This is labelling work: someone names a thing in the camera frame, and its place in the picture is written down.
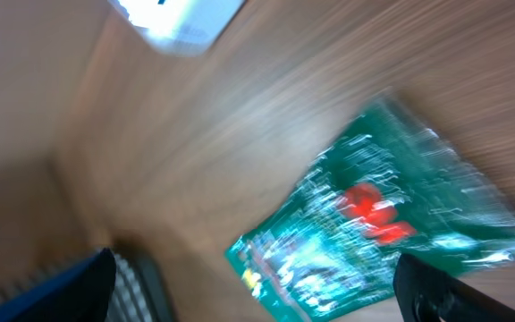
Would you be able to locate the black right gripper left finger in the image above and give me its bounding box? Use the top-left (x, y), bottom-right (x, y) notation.
top-left (0, 249), bottom-right (116, 322)

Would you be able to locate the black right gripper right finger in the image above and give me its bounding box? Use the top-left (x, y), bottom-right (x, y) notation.
top-left (393, 254), bottom-right (515, 322)

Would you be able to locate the green 3M gloves packet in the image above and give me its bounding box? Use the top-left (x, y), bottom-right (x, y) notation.
top-left (225, 95), bottom-right (515, 321)

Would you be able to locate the white barcode scanner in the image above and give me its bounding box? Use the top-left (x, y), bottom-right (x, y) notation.
top-left (109, 0), bottom-right (245, 57)

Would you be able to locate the grey black plastic basket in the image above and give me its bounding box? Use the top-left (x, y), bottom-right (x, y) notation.
top-left (0, 248), bottom-right (177, 322)

